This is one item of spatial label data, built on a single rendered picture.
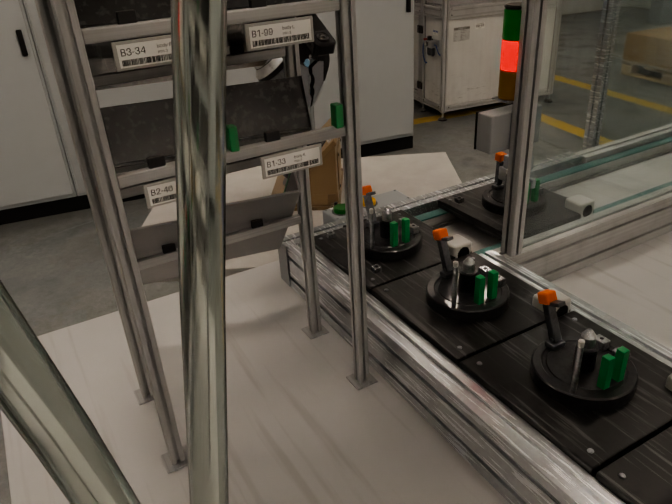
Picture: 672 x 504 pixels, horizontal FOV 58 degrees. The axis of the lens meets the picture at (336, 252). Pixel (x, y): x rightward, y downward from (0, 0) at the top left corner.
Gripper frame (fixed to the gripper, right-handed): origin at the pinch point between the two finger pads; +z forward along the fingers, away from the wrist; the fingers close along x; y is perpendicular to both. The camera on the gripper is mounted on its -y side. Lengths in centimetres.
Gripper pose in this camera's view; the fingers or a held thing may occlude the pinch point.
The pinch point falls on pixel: (311, 100)
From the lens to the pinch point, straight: 128.5
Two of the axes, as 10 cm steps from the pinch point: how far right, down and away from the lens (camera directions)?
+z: 0.6, 8.8, 4.8
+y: -5.0, -3.9, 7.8
